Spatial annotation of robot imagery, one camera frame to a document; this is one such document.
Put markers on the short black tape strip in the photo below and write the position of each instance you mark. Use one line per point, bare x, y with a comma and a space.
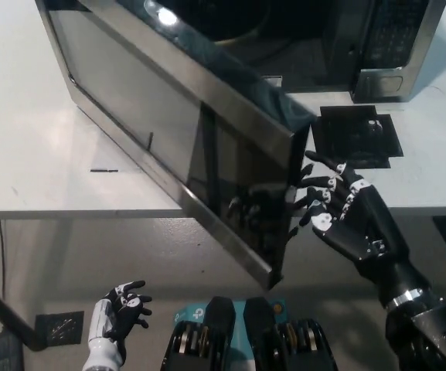
104, 170

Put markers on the black floor box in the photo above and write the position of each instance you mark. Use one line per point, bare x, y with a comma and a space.
6, 351

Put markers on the black glass microwave door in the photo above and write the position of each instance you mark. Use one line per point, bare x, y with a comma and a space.
161, 131

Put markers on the black floor tape patch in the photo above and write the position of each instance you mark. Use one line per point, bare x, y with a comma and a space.
59, 328

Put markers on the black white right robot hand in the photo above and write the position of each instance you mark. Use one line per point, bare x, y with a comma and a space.
346, 228

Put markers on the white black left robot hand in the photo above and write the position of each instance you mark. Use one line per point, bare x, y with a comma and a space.
128, 305

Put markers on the left black robot body block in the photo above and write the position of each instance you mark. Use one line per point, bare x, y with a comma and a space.
201, 342

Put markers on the black diagonal metal bar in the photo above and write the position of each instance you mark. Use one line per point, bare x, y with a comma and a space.
6, 309

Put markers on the glass microwave turntable plate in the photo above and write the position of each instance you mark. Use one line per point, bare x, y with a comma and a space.
242, 35

